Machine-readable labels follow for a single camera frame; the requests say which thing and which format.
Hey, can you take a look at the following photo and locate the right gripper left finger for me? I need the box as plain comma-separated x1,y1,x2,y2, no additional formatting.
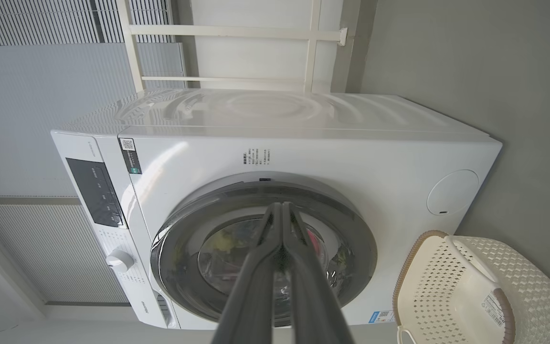
211,203,284,344

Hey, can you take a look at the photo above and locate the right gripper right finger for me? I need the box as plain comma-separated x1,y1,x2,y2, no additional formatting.
284,203,354,344

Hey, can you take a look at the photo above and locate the dark grey round washer door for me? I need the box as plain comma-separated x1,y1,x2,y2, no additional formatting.
150,172,378,328

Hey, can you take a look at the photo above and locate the cream perforated laundry basket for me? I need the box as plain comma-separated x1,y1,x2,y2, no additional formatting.
393,230,550,344

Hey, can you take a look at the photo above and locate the silver washing machine dial knob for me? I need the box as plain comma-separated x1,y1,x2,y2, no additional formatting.
106,249,135,273

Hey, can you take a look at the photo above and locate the white front-load washing machine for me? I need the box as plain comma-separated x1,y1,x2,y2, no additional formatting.
51,88,503,331

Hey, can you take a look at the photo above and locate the black washing machine control panel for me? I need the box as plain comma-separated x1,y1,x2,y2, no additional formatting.
66,158,127,229

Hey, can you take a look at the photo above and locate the round white filter cover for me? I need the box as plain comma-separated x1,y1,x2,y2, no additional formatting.
427,170,480,215

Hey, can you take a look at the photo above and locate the grey slatted blind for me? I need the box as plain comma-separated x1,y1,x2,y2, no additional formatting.
0,198,130,306
0,0,175,47

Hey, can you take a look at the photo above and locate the cream metal railing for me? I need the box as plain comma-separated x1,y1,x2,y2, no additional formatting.
116,0,348,94

